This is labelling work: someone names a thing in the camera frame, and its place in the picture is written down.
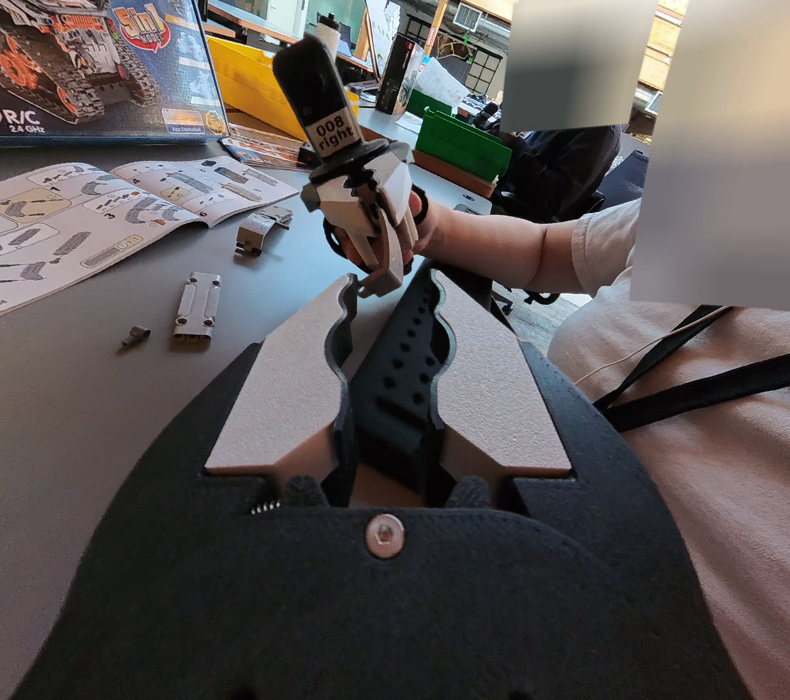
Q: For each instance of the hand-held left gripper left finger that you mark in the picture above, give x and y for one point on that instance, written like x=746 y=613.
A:
x=278 y=391

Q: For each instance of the person's pale t-shirt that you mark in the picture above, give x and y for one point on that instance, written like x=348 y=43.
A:
x=710 y=496

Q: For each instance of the colourful leaflet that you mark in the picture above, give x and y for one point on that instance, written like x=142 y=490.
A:
x=265 y=149

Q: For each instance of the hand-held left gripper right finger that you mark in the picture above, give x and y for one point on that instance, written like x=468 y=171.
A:
x=500 y=397

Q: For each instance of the blue building set box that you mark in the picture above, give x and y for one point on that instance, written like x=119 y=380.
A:
x=92 y=33

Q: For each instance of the black chair base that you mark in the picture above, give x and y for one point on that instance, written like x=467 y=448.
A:
x=537 y=296

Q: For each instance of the white bottle black cap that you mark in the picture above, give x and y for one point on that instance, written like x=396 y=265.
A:
x=329 y=36

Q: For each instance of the yellow storage bin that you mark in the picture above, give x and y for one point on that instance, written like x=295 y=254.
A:
x=253 y=79

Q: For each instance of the person's right forearm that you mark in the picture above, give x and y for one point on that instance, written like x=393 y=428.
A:
x=494 y=246

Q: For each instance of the green storage bin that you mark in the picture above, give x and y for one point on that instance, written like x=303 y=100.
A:
x=460 y=143

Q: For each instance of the flat brown box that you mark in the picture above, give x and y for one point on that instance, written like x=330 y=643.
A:
x=453 y=169

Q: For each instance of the instruction booklet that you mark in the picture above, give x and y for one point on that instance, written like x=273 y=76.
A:
x=62 y=243

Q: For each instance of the person's right hand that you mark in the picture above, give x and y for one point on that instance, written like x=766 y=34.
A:
x=427 y=228

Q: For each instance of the black product box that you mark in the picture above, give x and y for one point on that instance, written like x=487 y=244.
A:
x=395 y=76

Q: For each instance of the grey building panel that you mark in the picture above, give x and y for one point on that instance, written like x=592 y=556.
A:
x=196 y=308

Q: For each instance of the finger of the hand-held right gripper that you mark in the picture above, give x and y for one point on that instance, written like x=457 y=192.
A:
x=395 y=184
x=339 y=203

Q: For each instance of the grey assembled building piece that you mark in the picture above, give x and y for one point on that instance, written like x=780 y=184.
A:
x=259 y=228

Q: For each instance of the small dark grey peg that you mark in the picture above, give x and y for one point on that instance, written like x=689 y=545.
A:
x=136 y=336

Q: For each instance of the grey desk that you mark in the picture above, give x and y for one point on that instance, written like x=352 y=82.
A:
x=92 y=403

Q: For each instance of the black perforated bar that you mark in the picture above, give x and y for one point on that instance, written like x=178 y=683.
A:
x=401 y=366

